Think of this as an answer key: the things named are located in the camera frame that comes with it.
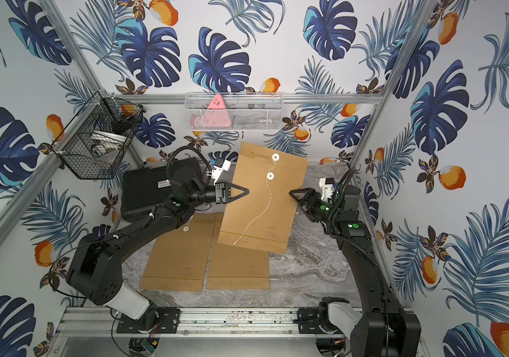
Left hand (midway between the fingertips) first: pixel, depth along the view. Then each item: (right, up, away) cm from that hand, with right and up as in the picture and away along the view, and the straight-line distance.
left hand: (246, 190), depth 69 cm
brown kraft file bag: (-5, -30, +18) cm, 36 cm away
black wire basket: (-60, +32, +24) cm, 73 cm away
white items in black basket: (-51, +17, +11) cm, 55 cm away
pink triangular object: (-13, +30, +21) cm, 39 cm away
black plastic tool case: (-49, 0, +35) cm, 60 cm away
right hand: (+16, -2, +7) cm, 18 cm away
